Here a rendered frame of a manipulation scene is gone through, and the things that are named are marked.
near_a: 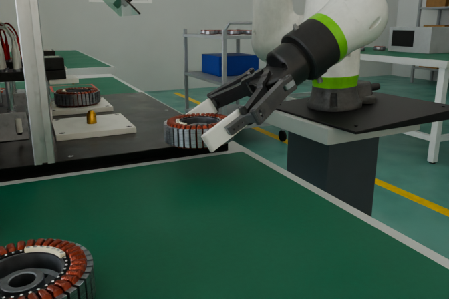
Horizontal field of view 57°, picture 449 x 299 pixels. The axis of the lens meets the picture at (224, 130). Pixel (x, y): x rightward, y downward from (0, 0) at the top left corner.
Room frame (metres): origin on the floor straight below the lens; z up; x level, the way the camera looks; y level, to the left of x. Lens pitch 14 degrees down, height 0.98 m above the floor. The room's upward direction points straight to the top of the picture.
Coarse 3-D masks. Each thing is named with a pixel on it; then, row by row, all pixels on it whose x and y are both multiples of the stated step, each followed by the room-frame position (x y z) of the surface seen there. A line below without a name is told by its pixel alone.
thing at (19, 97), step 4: (4, 92) 0.98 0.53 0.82; (16, 92) 0.97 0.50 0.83; (20, 92) 0.98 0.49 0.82; (24, 92) 0.98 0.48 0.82; (4, 96) 0.95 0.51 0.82; (16, 96) 0.96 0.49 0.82; (20, 96) 0.97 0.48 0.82; (24, 96) 0.97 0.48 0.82; (4, 100) 0.95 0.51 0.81; (16, 100) 0.96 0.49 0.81; (20, 100) 0.97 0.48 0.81; (24, 100) 0.97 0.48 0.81; (4, 104) 0.95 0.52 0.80; (16, 104) 0.96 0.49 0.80; (20, 104) 0.97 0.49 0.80; (24, 104) 0.97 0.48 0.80
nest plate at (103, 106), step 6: (54, 102) 1.08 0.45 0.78; (102, 102) 1.08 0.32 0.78; (54, 108) 1.00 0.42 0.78; (60, 108) 1.00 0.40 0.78; (66, 108) 1.00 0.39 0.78; (72, 108) 1.00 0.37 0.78; (78, 108) 1.00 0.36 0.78; (84, 108) 1.00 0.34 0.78; (90, 108) 1.00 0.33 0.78; (96, 108) 1.00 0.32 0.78; (102, 108) 1.01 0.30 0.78; (108, 108) 1.02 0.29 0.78; (54, 114) 0.96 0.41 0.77; (60, 114) 0.97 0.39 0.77; (66, 114) 0.97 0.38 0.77; (72, 114) 0.98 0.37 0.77
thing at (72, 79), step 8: (48, 56) 0.82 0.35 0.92; (56, 56) 0.82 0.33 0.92; (48, 64) 0.78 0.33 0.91; (56, 64) 0.78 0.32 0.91; (0, 72) 0.75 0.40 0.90; (8, 72) 0.75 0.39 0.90; (16, 72) 0.75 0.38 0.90; (48, 72) 0.77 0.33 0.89; (56, 72) 0.78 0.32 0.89; (64, 72) 0.79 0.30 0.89; (0, 80) 0.74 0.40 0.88; (8, 80) 0.75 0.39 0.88; (16, 80) 0.75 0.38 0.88; (24, 80) 0.76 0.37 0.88; (48, 80) 0.80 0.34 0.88; (56, 80) 0.78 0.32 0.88; (64, 80) 0.79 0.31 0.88; (72, 80) 0.80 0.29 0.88; (8, 88) 0.75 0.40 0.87; (8, 96) 0.75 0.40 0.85; (8, 104) 0.75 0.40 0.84
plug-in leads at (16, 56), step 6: (6, 30) 0.79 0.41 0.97; (12, 36) 0.76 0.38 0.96; (0, 42) 0.79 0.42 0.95; (12, 42) 0.76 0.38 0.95; (0, 48) 0.78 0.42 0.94; (12, 48) 0.76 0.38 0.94; (18, 48) 0.79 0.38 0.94; (0, 54) 0.76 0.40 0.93; (12, 54) 0.76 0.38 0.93; (18, 54) 0.78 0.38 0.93; (0, 60) 0.75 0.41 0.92; (12, 60) 0.76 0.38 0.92; (18, 60) 0.76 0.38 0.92; (0, 66) 0.75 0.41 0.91; (6, 66) 0.79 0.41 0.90; (18, 66) 0.76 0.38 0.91
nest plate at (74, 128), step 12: (60, 120) 0.86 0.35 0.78; (72, 120) 0.86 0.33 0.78; (84, 120) 0.86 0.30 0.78; (108, 120) 0.86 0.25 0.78; (120, 120) 0.86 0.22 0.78; (60, 132) 0.76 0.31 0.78; (72, 132) 0.76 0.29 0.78; (84, 132) 0.76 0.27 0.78; (96, 132) 0.77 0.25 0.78; (108, 132) 0.78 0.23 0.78; (120, 132) 0.79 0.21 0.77; (132, 132) 0.80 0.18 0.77
